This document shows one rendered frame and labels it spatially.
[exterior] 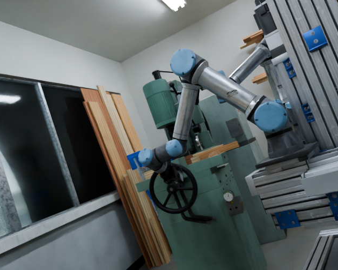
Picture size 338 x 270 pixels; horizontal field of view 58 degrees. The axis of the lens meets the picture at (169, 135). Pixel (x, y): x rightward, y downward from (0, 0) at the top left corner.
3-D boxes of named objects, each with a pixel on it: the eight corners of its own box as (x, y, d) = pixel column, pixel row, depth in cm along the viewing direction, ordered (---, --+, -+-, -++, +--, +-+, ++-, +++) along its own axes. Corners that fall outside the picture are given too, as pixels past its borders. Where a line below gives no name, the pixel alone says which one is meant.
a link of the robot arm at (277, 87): (288, 125, 178) (257, 39, 184) (278, 128, 193) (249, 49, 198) (307, 118, 179) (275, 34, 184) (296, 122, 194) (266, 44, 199)
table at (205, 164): (131, 196, 191) (127, 186, 191) (149, 186, 220) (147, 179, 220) (221, 165, 172) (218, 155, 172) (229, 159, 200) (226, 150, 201)
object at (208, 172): (154, 193, 196) (152, 187, 196) (165, 187, 216) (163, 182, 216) (212, 174, 183) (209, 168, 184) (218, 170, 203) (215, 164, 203)
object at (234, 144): (158, 175, 211) (155, 170, 212) (159, 174, 213) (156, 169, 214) (239, 146, 193) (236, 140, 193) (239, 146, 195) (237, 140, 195)
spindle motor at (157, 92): (153, 129, 203) (137, 87, 206) (162, 129, 220) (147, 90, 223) (176, 120, 198) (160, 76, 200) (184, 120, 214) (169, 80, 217)
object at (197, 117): (192, 125, 221) (185, 106, 222) (195, 125, 229) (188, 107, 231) (203, 121, 218) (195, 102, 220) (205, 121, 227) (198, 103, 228)
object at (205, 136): (200, 150, 217) (195, 134, 218) (203, 149, 224) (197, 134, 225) (213, 145, 214) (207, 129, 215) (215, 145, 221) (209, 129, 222)
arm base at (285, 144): (308, 144, 134) (299, 123, 135) (300, 150, 122) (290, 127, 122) (275, 154, 143) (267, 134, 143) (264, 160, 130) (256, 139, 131)
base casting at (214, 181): (155, 208, 196) (151, 194, 197) (181, 190, 250) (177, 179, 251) (221, 187, 182) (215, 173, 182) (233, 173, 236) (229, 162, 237)
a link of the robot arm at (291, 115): (298, 122, 166) (289, 99, 168) (288, 126, 180) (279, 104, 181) (318, 115, 167) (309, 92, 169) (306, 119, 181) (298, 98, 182)
